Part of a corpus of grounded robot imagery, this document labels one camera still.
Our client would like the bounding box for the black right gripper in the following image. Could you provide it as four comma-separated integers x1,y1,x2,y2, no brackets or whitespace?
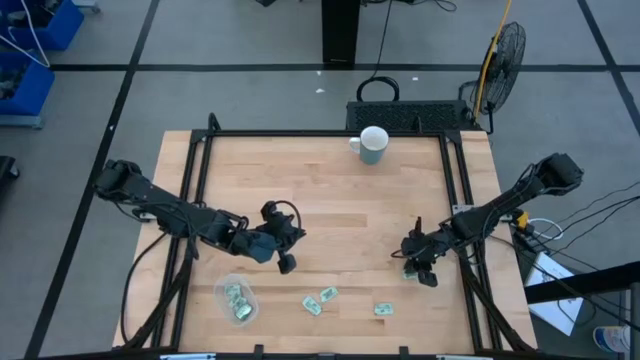
399,215,449,289

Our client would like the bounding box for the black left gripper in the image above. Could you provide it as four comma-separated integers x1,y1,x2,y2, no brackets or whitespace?
233,224,307,275

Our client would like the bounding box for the clear plastic bag with candies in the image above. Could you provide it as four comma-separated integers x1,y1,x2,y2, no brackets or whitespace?
213,273,260,329

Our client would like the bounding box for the teal ceramic mug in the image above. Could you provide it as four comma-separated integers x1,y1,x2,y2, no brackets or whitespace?
348,125,390,166

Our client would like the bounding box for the white paper box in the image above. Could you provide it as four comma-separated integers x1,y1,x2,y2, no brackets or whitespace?
524,251,585,338

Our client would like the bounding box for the black beam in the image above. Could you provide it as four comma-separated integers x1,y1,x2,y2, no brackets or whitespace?
523,261,640,305

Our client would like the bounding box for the black floor fan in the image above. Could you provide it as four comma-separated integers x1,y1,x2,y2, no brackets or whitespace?
458,21,528,135

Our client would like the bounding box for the white plastic bottle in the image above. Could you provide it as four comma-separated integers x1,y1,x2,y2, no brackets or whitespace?
592,324,633,354

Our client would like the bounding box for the blue storage bin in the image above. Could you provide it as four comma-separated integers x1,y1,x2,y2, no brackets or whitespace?
0,49,56,117
0,0,85,52

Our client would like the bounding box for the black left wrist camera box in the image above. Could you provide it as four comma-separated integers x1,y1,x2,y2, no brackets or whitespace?
259,200,289,234

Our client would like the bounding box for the black metal table frame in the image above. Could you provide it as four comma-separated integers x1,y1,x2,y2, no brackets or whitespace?
112,112,539,360

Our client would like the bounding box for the white looped cable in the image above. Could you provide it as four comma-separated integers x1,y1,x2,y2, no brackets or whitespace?
527,217,565,242

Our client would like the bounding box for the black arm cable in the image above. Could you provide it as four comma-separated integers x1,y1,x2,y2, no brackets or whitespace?
119,229,172,346

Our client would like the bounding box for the coiled black cable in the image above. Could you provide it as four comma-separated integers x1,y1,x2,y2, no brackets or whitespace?
355,0,401,104

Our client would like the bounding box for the yellow cable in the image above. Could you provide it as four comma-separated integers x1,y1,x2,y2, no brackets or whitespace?
472,0,514,121

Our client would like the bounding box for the black upright post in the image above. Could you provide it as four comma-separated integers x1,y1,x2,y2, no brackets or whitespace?
321,0,362,66

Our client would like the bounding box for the thin white cable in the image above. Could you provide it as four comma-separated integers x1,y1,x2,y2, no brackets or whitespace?
0,0,51,69

